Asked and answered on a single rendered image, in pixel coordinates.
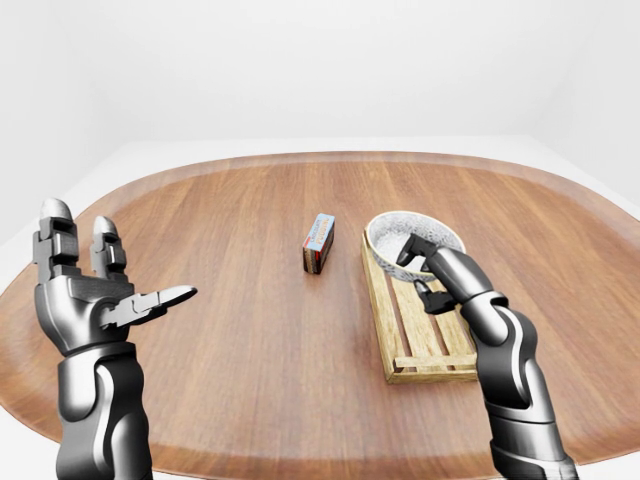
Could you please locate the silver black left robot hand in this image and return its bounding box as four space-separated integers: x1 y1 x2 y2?
31 197 199 357

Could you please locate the patterned black white bowl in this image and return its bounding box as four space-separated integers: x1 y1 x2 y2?
366 210 468 285

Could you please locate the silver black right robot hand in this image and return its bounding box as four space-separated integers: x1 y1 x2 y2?
395 232 509 315

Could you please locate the wooden slat tray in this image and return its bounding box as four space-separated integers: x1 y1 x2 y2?
360 230 482 386

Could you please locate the small printed food box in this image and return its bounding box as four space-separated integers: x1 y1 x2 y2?
301 213 337 276

